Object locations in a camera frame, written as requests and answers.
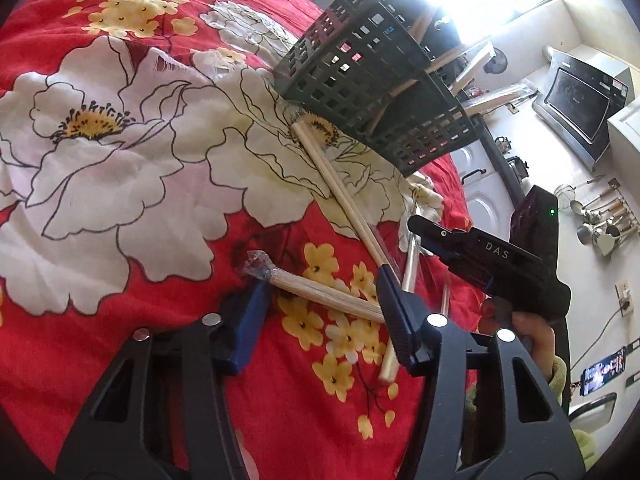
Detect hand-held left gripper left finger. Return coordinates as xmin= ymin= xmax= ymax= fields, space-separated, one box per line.
xmin=55 ymin=280 xmax=273 ymax=480

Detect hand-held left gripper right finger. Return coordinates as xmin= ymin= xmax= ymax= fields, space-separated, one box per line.
xmin=376 ymin=265 xmax=586 ymax=480

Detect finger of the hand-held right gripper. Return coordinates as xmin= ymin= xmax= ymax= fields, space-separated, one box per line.
xmin=407 ymin=215 xmax=473 ymax=273

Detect dark green utensil basket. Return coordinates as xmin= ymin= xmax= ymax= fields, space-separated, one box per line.
xmin=274 ymin=0 xmax=486 ymax=178

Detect hanging metal kitchen utensils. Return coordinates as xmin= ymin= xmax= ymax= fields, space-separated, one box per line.
xmin=555 ymin=175 xmax=640 ymax=261

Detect person's right hand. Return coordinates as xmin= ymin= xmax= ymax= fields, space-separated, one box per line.
xmin=512 ymin=312 xmax=557 ymax=377

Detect white kitchen cabinets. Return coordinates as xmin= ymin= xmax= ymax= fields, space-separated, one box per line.
xmin=450 ymin=110 xmax=526 ymax=241

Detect black countertop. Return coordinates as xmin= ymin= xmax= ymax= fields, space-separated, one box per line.
xmin=480 ymin=115 xmax=531 ymax=201

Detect smartphone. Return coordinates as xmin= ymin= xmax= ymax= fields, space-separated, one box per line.
xmin=580 ymin=347 xmax=628 ymax=396

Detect white appliance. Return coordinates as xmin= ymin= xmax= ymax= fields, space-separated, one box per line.
xmin=607 ymin=105 xmax=640 ymax=186

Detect range hood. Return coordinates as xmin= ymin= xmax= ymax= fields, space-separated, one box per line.
xmin=532 ymin=45 xmax=631 ymax=173

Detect red floral blanket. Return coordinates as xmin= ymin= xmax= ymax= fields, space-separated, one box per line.
xmin=0 ymin=0 xmax=476 ymax=480

